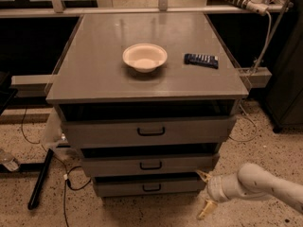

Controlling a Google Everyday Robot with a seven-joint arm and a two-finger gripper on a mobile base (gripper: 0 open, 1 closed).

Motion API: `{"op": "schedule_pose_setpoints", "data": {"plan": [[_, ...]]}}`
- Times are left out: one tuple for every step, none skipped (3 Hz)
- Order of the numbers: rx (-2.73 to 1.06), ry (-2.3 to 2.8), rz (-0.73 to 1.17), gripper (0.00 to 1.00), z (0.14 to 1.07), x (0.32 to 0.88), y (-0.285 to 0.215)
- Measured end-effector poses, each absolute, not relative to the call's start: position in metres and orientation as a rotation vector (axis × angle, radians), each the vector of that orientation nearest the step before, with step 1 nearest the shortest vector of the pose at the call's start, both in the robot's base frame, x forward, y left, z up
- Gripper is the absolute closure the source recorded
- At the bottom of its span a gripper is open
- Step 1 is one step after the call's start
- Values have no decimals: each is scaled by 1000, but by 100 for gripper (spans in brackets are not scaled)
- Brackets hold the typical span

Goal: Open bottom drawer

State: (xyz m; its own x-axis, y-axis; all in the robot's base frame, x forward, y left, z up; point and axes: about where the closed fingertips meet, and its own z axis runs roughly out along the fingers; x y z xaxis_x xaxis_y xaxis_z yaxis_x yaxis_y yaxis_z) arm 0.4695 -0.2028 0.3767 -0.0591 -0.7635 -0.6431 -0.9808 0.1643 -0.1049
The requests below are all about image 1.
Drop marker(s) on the clear plastic bottle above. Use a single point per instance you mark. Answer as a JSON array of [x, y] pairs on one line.
[[9, 161]]

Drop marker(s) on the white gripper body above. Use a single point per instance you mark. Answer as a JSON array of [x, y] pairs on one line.
[[215, 189]]

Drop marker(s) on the grey top drawer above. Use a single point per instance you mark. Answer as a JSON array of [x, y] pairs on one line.
[[148, 132]]

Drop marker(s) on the grey drawer cabinet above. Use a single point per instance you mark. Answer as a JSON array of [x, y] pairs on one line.
[[94, 83]]

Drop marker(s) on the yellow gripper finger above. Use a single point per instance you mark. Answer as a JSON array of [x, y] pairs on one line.
[[204, 176], [209, 208]]

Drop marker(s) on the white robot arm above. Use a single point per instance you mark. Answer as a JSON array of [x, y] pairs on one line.
[[252, 183]]

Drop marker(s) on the grey middle drawer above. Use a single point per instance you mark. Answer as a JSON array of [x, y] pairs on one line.
[[145, 165]]

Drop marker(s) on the black floor bar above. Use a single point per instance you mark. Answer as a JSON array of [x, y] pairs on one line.
[[34, 199]]

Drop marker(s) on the dark blue snack packet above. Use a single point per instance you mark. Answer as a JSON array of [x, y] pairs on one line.
[[202, 60]]

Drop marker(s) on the grey bottom drawer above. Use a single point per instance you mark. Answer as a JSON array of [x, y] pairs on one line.
[[148, 185]]

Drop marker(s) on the grey drawer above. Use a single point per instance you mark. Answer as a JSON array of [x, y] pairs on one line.
[[145, 165], [148, 132], [148, 185]]

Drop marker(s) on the white power strip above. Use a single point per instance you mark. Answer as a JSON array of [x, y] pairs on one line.
[[258, 8]]

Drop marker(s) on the dark cabinet right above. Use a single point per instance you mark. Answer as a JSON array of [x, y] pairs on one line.
[[284, 93]]

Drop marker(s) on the white paper bowl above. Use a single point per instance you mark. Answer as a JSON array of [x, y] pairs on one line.
[[145, 58]]

